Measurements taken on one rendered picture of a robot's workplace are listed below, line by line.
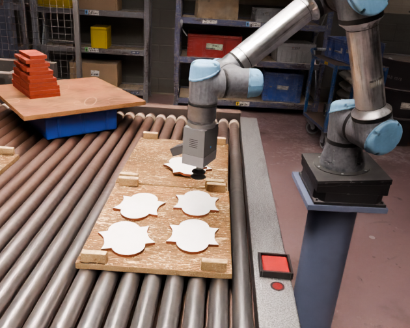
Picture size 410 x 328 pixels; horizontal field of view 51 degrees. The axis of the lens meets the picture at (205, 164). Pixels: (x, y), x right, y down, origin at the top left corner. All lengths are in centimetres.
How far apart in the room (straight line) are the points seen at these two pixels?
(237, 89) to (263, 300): 51
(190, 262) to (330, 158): 71
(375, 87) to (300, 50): 426
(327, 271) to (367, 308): 86
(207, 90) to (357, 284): 183
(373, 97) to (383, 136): 12
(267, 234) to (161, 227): 28
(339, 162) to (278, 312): 70
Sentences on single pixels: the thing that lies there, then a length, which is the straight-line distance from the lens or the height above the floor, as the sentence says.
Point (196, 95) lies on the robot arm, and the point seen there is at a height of 126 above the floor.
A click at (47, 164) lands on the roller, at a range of 156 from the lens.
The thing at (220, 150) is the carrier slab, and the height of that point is 94.
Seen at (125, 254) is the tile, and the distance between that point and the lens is 102.
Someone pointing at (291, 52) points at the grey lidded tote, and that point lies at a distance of 552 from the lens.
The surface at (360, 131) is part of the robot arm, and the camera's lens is 137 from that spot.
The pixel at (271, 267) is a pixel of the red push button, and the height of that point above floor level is 93.
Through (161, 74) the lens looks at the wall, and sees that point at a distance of 613.
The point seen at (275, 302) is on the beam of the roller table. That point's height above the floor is 91.
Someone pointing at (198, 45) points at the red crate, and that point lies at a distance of 537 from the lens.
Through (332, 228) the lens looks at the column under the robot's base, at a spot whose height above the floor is 76.
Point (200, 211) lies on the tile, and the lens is 119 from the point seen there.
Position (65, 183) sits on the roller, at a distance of 142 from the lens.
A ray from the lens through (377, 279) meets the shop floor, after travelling 276.
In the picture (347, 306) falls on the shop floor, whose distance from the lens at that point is 250.
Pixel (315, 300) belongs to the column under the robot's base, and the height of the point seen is 43.
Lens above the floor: 153
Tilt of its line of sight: 23 degrees down
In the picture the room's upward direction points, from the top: 4 degrees clockwise
